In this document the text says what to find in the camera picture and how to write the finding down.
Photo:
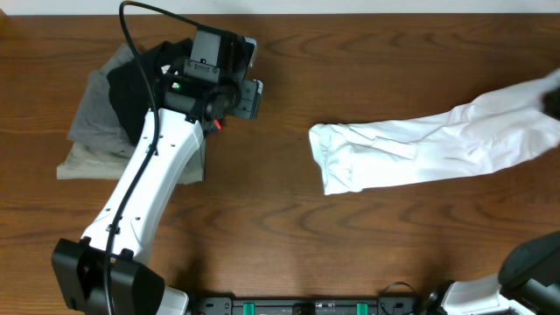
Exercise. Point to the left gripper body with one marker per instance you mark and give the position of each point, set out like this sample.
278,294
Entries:
246,98

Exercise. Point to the black folded shirt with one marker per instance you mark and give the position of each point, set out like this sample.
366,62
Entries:
128,93

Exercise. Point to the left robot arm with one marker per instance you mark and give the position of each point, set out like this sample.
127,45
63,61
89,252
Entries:
107,270

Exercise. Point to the beige folded shirt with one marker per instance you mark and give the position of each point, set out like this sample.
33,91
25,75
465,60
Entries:
83,162

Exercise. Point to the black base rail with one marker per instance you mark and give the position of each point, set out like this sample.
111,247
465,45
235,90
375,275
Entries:
360,306

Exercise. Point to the white t-shirt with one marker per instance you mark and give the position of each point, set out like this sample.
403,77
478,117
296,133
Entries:
495,131

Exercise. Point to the grey folded shirt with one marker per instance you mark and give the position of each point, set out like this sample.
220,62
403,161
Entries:
95,123

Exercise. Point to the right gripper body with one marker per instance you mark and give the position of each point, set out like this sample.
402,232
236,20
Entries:
552,106

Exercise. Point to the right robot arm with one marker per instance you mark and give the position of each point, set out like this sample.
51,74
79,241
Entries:
528,280

